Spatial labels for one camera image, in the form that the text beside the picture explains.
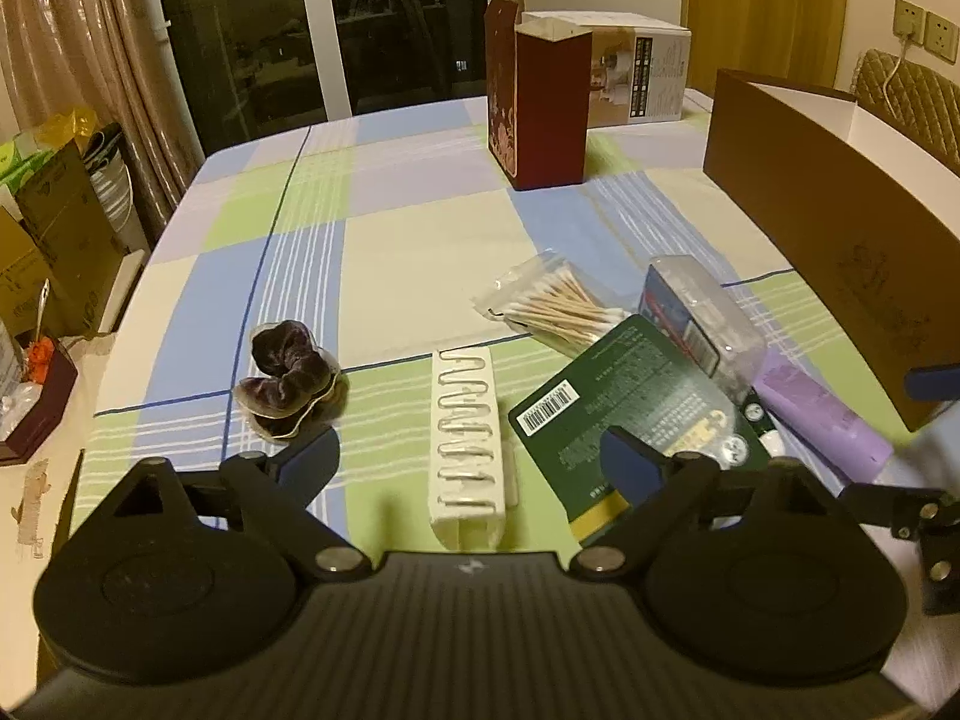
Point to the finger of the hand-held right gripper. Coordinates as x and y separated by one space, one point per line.
934 386
892 506

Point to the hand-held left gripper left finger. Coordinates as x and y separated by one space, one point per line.
311 459

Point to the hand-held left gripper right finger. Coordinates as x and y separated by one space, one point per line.
626 466

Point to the dark red velvet scrunchie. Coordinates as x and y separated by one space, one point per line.
289 379

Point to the bag of cotton swabs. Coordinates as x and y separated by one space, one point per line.
551 304

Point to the brown cardboard container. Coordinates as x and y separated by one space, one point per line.
825 225

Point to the purple tube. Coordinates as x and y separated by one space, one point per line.
821 416

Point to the clear plastic box blue label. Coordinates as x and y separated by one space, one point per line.
694 307

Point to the checked tablecloth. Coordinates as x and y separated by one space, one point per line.
390 240

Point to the dark red tray box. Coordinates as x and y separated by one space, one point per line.
45 405

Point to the quilted brown chair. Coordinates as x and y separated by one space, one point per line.
919 109

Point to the orange red snack pieces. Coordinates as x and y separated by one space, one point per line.
41 360

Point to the metal spoon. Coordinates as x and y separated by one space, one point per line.
41 311

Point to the white plastic bag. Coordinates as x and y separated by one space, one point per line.
6 367

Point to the large brown cardboard box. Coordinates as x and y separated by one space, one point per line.
71 240

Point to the stack of white bowls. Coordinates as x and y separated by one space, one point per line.
116 187

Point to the dark red gift box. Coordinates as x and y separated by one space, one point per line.
544 112

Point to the white printed cardboard box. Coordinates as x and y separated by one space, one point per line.
637 67

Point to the yellow plastic bag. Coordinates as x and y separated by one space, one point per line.
67 127

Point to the green tissue pack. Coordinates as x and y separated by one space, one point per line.
21 165

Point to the yellow curtain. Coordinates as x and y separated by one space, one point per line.
757 7

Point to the sliding glass door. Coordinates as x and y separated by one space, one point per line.
315 22

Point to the beige curtain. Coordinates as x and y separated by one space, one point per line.
97 37

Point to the wall socket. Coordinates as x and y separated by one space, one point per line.
909 19
942 36

